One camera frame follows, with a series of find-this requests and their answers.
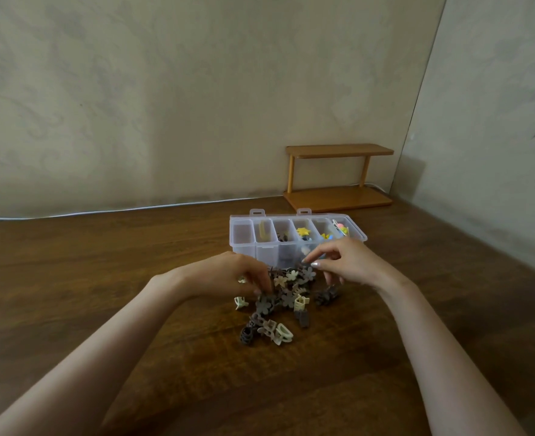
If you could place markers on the person's left hand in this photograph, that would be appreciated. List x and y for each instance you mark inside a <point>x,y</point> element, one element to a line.
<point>217,274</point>

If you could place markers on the small wooden two-tier shelf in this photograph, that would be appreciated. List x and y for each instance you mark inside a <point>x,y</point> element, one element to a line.
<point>335,197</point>

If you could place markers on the person's left fingers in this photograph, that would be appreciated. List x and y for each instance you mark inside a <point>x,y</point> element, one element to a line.
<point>260,276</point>

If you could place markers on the clear plastic organizer box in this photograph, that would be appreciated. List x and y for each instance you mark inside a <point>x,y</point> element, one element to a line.
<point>267,242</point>

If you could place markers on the pile of brown beige hair clips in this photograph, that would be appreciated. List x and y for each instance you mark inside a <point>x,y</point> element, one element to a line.
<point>290,299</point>

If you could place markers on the person's right forearm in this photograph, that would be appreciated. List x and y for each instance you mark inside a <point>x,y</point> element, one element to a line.
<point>435,354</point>

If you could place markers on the colourful hair clips bunch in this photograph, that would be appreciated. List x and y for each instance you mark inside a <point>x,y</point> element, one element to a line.
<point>341,228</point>

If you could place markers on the person's right hand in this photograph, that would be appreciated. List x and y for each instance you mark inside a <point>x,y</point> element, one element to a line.
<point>360,263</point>

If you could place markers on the dark hair clips in compartment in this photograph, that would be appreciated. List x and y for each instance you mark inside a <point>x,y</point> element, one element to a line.
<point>283,238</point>

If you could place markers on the person's right thumb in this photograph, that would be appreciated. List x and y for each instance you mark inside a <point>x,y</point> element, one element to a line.
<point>324,266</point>

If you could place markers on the person's left forearm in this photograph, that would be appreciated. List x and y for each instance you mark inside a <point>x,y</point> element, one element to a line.
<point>90,367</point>

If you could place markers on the yellow star hair clip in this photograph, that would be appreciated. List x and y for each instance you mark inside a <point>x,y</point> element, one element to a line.
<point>302,232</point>

